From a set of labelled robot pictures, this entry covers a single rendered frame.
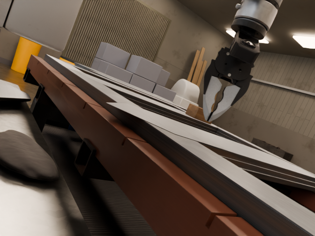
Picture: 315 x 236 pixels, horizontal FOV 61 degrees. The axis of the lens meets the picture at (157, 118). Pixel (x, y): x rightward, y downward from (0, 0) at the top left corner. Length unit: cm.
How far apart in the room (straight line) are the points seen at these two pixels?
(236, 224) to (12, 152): 39
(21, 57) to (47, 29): 640
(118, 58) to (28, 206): 391
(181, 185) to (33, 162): 30
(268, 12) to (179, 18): 808
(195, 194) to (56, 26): 19
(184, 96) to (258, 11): 535
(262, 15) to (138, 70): 345
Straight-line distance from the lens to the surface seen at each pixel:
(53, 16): 17
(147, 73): 402
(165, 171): 30
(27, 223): 41
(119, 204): 83
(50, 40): 17
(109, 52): 422
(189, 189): 28
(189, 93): 596
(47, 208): 45
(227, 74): 56
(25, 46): 655
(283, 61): 955
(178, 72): 885
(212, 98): 56
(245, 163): 58
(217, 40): 969
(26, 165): 50
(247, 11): 59
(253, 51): 49
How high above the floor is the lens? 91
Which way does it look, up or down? 6 degrees down
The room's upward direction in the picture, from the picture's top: 24 degrees clockwise
